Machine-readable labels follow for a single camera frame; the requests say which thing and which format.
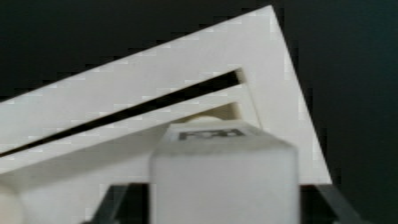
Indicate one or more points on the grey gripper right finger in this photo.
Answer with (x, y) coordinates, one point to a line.
(340, 205)

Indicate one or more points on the white square tabletop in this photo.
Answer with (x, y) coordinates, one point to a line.
(83, 127)

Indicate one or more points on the white table leg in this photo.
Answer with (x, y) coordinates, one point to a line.
(223, 175)

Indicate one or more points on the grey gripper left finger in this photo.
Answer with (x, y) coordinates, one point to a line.
(108, 215)

